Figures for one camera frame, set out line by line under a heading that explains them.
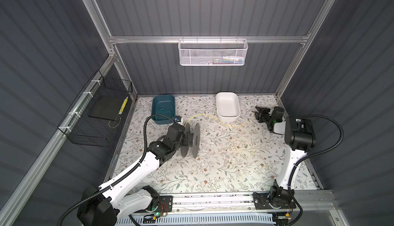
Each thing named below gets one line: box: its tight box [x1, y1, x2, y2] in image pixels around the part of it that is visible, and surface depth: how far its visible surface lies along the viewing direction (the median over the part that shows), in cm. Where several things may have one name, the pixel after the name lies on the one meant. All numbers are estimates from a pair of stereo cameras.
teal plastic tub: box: [151, 94, 176, 125], surface depth 111 cm
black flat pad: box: [88, 94, 127, 121], surface depth 76 cm
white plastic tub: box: [215, 91, 241, 124], surface depth 114 cm
